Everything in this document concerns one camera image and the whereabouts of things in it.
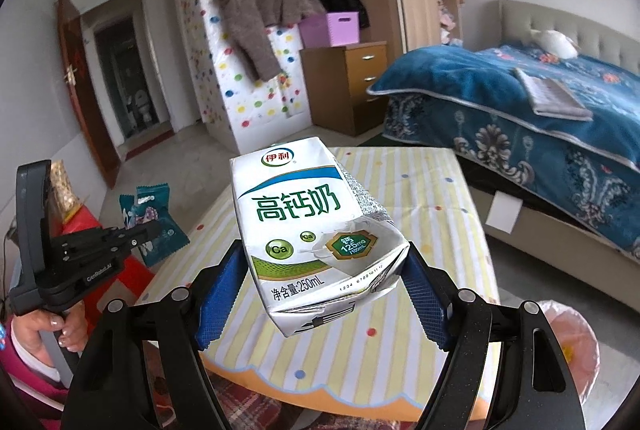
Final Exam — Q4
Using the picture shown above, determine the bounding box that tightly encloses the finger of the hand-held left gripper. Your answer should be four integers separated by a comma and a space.
55, 221, 163, 247
65, 237, 162, 265

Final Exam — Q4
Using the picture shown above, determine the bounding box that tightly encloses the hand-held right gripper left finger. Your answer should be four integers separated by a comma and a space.
60, 240, 249, 430

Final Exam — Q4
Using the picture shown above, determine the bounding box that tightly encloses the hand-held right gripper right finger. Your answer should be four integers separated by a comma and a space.
399, 243, 588, 430

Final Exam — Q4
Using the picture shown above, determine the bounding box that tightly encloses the small teal snack packet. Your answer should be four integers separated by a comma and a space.
118, 193, 139, 231

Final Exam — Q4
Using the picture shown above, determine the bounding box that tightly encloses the large teal snack packet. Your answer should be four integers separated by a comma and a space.
134, 183, 191, 267

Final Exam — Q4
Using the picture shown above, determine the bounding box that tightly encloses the white green milk carton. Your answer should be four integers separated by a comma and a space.
230, 136, 410, 338

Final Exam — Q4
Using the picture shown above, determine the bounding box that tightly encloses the trash bin with pink bag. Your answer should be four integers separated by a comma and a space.
536, 300, 600, 430

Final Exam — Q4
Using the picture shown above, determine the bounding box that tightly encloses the person's left forearm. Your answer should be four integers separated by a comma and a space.
0, 315, 73, 430

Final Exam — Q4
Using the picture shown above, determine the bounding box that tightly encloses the person's left hand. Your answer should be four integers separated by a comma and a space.
14, 303, 90, 355

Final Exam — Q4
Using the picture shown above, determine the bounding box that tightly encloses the red plastic stool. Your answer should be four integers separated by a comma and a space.
59, 205, 157, 311

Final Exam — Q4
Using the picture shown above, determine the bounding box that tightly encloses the clear bag of yellow snacks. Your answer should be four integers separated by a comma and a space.
49, 160, 82, 225

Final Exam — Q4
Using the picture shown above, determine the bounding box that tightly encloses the striped dotted tablecloth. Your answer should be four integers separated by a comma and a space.
135, 146, 501, 424

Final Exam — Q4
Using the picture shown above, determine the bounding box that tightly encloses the white paper tag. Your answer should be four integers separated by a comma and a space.
485, 191, 521, 234

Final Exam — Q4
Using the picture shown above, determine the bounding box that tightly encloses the white toilet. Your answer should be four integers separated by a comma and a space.
131, 89, 157, 127

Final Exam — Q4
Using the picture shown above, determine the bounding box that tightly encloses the brown wooden door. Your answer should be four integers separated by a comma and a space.
56, 0, 122, 189

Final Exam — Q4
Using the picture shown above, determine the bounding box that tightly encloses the white board with coloured dots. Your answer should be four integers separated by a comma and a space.
170, 0, 314, 154

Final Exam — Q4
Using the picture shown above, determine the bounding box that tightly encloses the blue floral blanket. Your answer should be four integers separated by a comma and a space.
367, 43, 640, 261

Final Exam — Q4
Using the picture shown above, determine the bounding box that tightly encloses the wooden drawer cabinet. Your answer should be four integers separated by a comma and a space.
300, 41, 390, 136

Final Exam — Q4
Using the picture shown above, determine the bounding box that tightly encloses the folded grey cloth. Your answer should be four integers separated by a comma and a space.
515, 67, 594, 121

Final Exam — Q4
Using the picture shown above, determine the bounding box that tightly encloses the pink storage box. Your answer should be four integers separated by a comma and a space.
298, 12, 361, 49

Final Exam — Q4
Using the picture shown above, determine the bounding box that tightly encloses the beige upholstered bed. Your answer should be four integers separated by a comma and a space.
367, 0, 640, 263

